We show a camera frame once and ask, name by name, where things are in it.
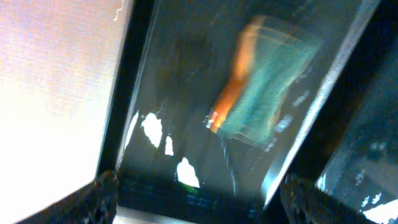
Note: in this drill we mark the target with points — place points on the black round tray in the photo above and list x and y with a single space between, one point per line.
362 173

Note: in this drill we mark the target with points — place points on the black rectangular tray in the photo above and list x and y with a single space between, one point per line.
167 160

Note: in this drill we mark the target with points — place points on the orange green scrub sponge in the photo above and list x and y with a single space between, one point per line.
270 55

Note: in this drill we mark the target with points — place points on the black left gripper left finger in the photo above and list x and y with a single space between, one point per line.
94 203

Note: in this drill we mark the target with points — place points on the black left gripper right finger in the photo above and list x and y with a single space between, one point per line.
303 202

